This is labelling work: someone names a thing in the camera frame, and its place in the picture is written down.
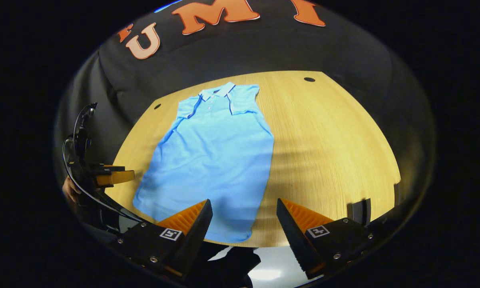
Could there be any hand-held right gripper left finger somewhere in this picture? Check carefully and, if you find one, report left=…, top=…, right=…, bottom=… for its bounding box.
left=116, top=199, right=214, bottom=280

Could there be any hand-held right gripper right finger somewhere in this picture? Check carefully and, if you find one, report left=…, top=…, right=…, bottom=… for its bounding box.
left=277, top=198, right=378, bottom=280

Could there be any light blue T-shirt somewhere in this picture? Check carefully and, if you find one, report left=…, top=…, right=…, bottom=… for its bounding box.
left=133, top=82, right=275, bottom=244

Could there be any dark upright panel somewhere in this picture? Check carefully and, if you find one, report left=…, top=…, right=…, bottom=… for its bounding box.
left=347, top=198, right=372, bottom=225

